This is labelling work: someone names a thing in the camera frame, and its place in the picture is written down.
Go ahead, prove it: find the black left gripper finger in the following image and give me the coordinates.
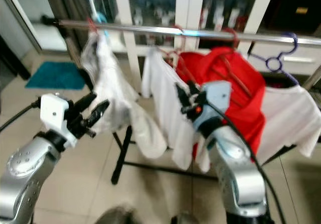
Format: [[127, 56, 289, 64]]
[[83, 100, 110, 136], [73, 92, 97, 113]]

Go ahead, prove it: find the white shirt with dark lines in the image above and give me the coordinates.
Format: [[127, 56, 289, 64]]
[[80, 33, 167, 159]]

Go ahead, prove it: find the purple plastic hanger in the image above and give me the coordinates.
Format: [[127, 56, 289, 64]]
[[248, 32, 301, 86]]

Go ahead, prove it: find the white printed t-shirt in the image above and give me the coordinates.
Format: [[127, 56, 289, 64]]
[[140, 47, 211, 172]]

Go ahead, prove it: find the teal floor mat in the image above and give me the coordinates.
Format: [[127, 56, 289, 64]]
[[25, 61, 87, 90]]

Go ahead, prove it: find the plain red shirt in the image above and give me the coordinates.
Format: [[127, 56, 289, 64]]
[[176, 46, 266, 159]]

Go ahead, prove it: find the black cabinet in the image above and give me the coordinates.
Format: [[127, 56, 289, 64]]
[[0, 33, 31, 81]]

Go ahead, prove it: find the white glass-door cabinet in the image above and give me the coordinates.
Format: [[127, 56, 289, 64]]
[[113, 0, 321, 76]]

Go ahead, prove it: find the plain white t-shirt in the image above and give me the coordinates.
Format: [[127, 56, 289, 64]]
[[256, 81, 321, 159]]

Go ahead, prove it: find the dark grey curtain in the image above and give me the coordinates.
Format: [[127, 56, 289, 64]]
[[43, 0, 88, 66]]

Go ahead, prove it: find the grey robot left leg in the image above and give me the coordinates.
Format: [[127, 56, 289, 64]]
[[95, 206, 133, 224]]

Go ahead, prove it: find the glass sliding door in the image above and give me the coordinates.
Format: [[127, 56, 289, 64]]
[[0, 0, 51, 51]]

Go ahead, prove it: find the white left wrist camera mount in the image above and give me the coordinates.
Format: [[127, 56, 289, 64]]
[[40, 93, 76, 147]]

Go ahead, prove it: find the pale grey right wrist camera mount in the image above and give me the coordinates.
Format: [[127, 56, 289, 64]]
[[193, 81, 233, 134]]

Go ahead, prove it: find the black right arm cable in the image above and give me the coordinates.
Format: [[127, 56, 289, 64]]
[[208, 102, 287, 224]]

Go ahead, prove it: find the black clothes rack silver rail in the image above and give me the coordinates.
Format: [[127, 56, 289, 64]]
[[41, 16, 321, 184]]

